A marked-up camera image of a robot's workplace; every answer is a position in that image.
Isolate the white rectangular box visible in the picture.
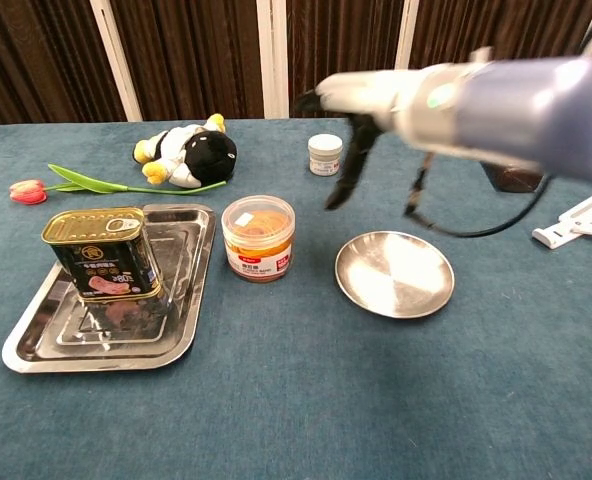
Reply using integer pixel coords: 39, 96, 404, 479
40, 206, 161, 303

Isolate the round stainless steel plate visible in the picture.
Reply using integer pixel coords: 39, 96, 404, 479
334, 230, 456, 320

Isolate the dark juice bottle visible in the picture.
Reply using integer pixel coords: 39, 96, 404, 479
480, 162, 547, 194

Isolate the white folding laptop stand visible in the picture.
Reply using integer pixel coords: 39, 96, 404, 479
531, 187, 592, 250

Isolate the small white lidded jar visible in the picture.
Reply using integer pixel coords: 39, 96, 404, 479
307, 133, 345, 177

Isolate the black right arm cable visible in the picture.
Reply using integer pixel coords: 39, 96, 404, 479
403, 152, 552, 239

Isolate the clear plastic rubber band jar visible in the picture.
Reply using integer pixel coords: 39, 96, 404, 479
220, 194, 296, 284

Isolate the teal felt table cover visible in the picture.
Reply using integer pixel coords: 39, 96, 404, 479
0, 115, 592, 480

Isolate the black white penguin plush toy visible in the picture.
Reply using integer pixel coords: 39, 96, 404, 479
132, 113, 239, 189

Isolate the rectangular stainless steel tray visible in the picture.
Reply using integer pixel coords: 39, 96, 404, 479
1, 203, 218, 375

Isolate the artificial red tulip flower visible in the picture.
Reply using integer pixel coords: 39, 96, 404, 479
8, 163, 227, 207

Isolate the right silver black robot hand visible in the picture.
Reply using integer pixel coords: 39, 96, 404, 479
293, 67, 420, 211

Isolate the dark brown curtain panel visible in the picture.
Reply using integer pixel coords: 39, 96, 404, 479
408, 0, 592, 69
286, 0, 405, 120
0, 0, 127, 127
109, 0, 265, 121

